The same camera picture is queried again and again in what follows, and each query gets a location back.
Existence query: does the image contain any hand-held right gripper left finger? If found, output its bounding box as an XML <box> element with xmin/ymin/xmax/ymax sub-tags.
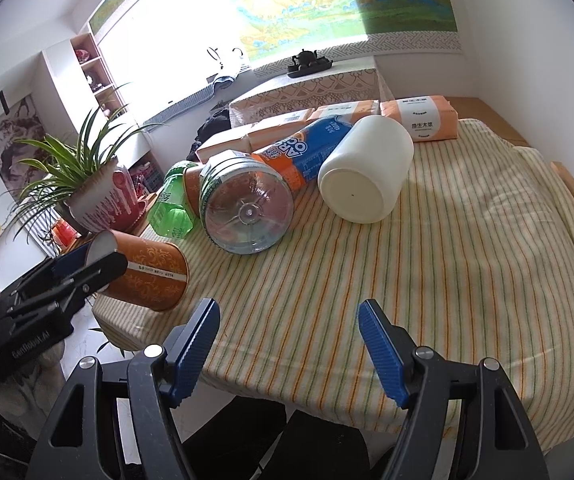
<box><xmin>29</xmin><ymin>297</ymin><xmax>222</xmax><ymax>480</ymax></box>

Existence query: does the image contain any blue orange cookie package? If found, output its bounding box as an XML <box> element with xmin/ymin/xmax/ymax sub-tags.
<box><xmin>254</xmin><ymin>116</ymin><xmax>355</xmax><ymax>192</ymax></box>

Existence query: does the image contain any black clothing pile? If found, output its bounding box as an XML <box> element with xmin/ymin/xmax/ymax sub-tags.
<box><xmin>187</xmin><ymin>110</ymin><xmax>233</xmax><ymax>157</ymax></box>

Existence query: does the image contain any red white flower pot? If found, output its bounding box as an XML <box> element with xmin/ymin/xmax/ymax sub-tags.
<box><xmin>64</xmin><ymin>165</ymin><xmax>144</xmax><ymax>235</ymax></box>

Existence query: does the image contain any white plastic jar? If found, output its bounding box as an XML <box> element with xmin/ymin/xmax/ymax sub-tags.
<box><xmin>317</xmin><ymin>115</ymin><xmax>414</xmax><ymax>224</ymax></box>

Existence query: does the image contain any orange tissue pack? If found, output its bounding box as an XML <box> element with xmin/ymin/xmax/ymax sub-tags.
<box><xmin>246</xmin><ymin>108</ymin><xmax>316</xmax><ymax>152</ymax></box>
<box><xmin>311</xmin><ymin>101</ymin><xmax>381</xmax><ymax>122</ymax></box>
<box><xmin>379</xmin><ymin>96</ymin><xmax>460</xmax><ymax>143</ymax></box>
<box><xmin>196</xmin><ymin>127</ymin><xmax>256</xmax><ymax>164</ymax></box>

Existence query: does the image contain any clear plastic bottle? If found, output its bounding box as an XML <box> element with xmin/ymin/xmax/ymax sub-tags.
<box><xmin>198</xmin><ymin>152</ymin><xmax>295</xmax><ymax>255</ymax></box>

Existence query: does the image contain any landscape wall painting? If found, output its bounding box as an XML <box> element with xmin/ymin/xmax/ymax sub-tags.
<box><xmin>89</xmin><ymin>0</ymin><xmax>463</xmax><ymax>77</ymax></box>

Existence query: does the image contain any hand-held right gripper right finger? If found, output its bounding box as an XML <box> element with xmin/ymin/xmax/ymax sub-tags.
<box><xmin>357</xmin><ymin>299</ymin><xmax>550</xmax><ymax>480</ymax></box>

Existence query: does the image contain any striped yellow cloth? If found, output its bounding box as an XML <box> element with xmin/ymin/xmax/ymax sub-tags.
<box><xmin>92</xmin><ymin>117</ymin><xmax>574</xmax><ymax>453</ymax></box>

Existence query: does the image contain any patterned white box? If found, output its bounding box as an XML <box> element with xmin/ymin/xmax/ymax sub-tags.
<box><xmin>228</xmin><ymin>67</ymin><xmax>384</xmax><ymax>128</ymax></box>

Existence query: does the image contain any dark teapot ornament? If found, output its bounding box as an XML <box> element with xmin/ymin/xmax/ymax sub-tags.
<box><xmin>287</xmin><ymin>49</ymin><xmax>335</xmax><ymax>79</ymax></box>

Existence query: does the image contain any green plastic bottle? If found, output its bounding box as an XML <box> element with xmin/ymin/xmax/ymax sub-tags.
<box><xmin>147</xmin><ymin>160</ymin><xmax>202</xmax><ymax>239</ymax></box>

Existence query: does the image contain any green spider plant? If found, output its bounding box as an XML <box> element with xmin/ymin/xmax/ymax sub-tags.
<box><xmin>0</xmin><ymin>82</ymin><xmax>168</xmax><ymax>233</ymax></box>

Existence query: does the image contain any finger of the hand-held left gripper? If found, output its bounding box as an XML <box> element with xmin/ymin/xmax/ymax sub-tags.
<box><xmin>11</xmin><ymin>241</ymin><xmax>94</xmax><ymax>297</ymax></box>
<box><xmin>4</xmin><ymin>251</ymin><xmax>128</xmax><ymax>328</ymax></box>

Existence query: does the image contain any white pink wall shelf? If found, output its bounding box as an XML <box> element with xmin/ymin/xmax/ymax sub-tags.
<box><xmin>42</xmin><ymin>32</ymin><xmax>165</xmax><ymax>196</ymax></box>

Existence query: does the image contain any ink painting wall scroll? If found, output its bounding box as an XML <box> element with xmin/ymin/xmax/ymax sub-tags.
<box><xmin>0</xmin><ymin>95</ymin><xmax>54</xmax><ymax>197</ymax></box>

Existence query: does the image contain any blue grey towel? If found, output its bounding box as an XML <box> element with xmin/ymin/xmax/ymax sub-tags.
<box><xmin>142</xmin><ymin>72</ymin><xmax>242</xmax><ymax>130</ymax></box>

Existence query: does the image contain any orange patterned paper cup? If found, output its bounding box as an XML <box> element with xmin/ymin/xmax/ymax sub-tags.
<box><xmin>88</xmin><ymin>230</ymin><xmax>189</xmax><ymax>312</ymax></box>

